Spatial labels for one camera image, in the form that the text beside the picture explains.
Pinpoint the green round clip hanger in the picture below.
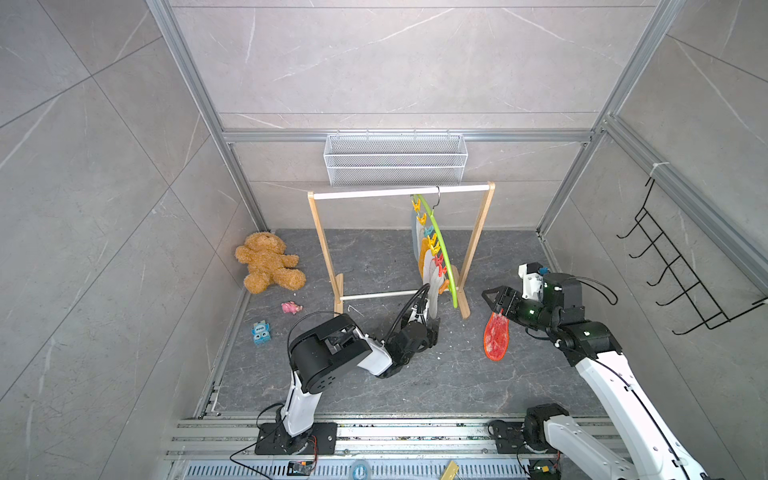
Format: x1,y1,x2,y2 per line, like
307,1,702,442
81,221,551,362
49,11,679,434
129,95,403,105
410,194,458,308

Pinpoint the red orange-edged insole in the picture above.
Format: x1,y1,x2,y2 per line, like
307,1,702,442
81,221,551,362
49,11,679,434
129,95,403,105
483,313,510,362

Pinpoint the blue-grey foam insole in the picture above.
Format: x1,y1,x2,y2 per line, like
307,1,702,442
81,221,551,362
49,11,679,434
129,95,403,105
410,210,421,261

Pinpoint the wooden clothes rack frame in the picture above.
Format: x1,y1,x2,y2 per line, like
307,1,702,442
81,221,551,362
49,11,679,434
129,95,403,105
306,182,496,320

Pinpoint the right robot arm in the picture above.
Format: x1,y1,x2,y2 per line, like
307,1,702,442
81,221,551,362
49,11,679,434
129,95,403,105
482,263,709,479

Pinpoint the pink pig toy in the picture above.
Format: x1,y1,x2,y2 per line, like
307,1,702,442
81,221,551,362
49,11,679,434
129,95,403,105
281,301,303,315

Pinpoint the black wall hook rack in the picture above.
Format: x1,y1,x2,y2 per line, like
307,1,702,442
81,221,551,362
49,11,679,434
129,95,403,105
616,179,767,336

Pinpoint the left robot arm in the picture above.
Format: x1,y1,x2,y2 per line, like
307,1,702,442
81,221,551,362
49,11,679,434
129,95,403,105
250,284,439,455

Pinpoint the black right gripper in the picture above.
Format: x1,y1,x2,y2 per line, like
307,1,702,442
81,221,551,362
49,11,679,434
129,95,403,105
483,286,557,335

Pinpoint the white wire mesh basket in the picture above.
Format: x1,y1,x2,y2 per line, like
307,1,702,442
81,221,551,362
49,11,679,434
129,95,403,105
323,133,469,186

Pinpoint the grey striped insole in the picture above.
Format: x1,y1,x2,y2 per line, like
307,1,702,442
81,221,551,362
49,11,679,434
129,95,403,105
428,263,443,320

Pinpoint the yellow fuzzy insole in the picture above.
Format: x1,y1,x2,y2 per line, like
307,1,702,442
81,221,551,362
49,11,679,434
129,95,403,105
419,237,431,272

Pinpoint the brown teddy bear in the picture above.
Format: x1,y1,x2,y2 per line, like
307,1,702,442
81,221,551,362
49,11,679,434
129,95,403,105
235,232,306,295

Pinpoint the teal robot toy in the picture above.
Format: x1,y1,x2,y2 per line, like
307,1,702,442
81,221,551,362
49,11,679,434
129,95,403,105
252,321,271,345

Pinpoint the white foam insole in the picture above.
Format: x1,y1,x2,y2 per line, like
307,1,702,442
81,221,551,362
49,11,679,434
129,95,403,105
421,247,434,284

